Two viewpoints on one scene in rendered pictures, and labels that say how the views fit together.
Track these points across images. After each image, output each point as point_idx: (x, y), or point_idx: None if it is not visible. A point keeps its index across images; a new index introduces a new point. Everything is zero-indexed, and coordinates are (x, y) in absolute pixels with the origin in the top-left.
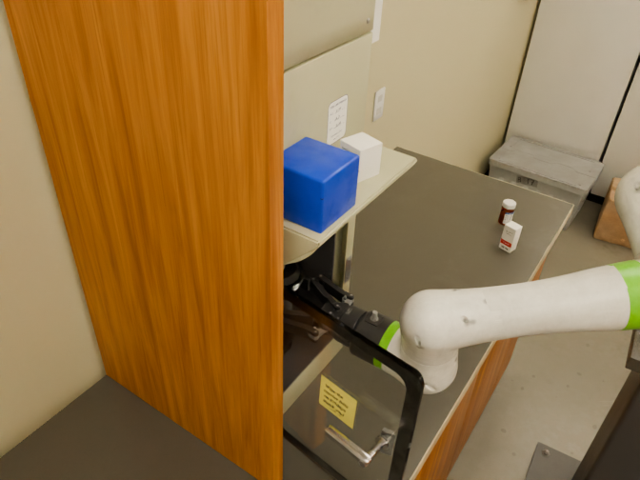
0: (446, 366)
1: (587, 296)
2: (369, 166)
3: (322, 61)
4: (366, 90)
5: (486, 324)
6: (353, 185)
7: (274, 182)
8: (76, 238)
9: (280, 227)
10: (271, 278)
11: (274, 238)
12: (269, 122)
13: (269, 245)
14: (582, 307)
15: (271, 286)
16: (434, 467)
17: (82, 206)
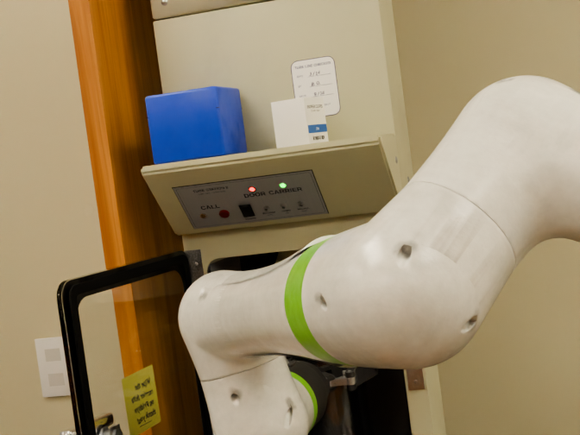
0: (213, 389)
1: (276, 267)
2: (288, 127)
3: (266, 8)
4: (381, 59)
5: (210, 301)
6: (211, 122)
7: (86, 80)
8: None
9: (103, 135)
10: (97, 193)
11: (95, 145)
12: (72, 18)
13: (89, 150)
14: (265, 282)
15: (98, 204)
16: None
17: None
